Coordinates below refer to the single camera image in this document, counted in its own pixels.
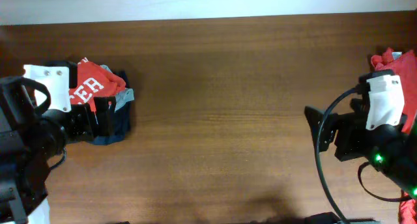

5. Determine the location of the orange printed t-shirt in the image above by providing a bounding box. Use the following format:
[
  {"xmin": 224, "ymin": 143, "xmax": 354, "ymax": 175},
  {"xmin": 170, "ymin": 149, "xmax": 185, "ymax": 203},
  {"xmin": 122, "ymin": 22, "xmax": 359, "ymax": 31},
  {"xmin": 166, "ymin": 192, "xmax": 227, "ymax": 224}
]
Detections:
[{"xmin": 69, "ymin": 57, "xmax": 126, "ymax": 112}]

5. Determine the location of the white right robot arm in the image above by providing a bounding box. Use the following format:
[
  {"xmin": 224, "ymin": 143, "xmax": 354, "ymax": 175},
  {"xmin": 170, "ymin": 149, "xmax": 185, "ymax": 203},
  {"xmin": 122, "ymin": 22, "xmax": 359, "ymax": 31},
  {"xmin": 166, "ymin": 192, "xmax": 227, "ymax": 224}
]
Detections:
[{"xmin": 304, "ymin": 103, "xmax": 416, "ymax": 223}]

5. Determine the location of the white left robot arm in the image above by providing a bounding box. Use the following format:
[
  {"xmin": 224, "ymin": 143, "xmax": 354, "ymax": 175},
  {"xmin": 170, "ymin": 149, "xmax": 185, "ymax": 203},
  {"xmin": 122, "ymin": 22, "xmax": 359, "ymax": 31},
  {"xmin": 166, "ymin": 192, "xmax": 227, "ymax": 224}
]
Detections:
[{"xmin": 1, "ymin": 76, "xmax": 116, "ymax": 223}]

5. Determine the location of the dark navy folded garment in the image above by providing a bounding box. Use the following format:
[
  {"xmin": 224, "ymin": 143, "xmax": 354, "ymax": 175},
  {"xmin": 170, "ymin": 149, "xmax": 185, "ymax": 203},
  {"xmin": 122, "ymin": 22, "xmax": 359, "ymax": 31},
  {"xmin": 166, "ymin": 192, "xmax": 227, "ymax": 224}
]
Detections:
[{"xmin": 87, "ymin": 70, "xmax": 133, "ymax": 146}]

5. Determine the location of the grey folded shirt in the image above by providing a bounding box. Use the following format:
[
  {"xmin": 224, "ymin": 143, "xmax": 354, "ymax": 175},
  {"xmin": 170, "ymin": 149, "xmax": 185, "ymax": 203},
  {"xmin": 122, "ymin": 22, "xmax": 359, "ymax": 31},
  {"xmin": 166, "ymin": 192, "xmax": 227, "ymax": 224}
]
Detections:
[{"xmin": 115, "ymin": 70, "xmax": 134, "ymax": 111}]

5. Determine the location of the red crumpled shirt pile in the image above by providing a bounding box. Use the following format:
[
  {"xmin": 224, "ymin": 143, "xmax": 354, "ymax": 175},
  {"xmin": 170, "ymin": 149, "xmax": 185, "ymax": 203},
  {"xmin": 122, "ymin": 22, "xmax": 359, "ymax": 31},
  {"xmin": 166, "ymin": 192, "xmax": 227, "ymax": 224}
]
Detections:
[{"xmin": 370, "ymin": 48, "xmax": 417, "ymax": 224}]

